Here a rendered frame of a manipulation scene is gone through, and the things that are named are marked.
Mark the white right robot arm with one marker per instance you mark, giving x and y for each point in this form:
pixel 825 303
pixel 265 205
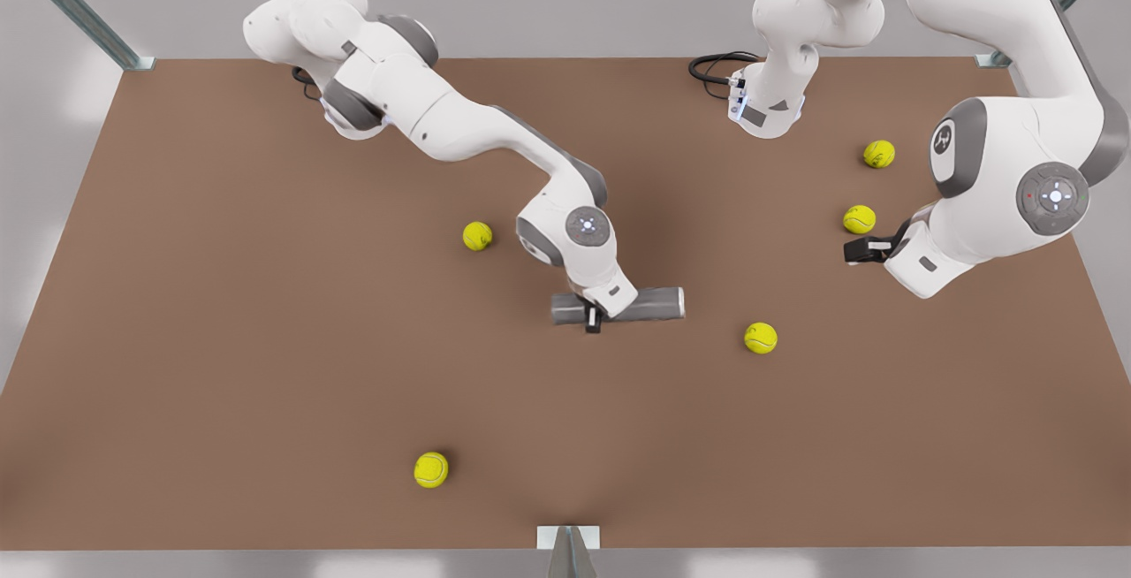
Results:
pixel 459 127

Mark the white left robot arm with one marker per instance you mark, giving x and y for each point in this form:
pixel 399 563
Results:
pixel 998 180

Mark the yellow tennis ball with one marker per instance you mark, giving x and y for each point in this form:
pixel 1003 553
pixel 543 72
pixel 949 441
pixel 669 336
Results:
pixel 431 469
pixel 477 236
pixel 859 219
pixel 879 154
pixel 761 338

